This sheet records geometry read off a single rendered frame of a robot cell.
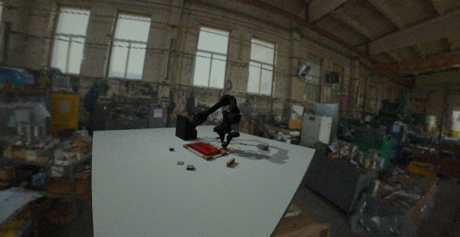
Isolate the tan rectangular block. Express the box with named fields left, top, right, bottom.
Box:
left=226, top=158, right=235, bottom=167

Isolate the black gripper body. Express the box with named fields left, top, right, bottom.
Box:
left=222, top=121, right=240, bottom=138

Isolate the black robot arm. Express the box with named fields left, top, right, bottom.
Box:
left=190, top=94, right=241, bottom=134

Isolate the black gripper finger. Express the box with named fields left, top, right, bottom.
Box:
left=226, top=136, right=233, bottom=146
left=217, top=133, right=225, bottom=143

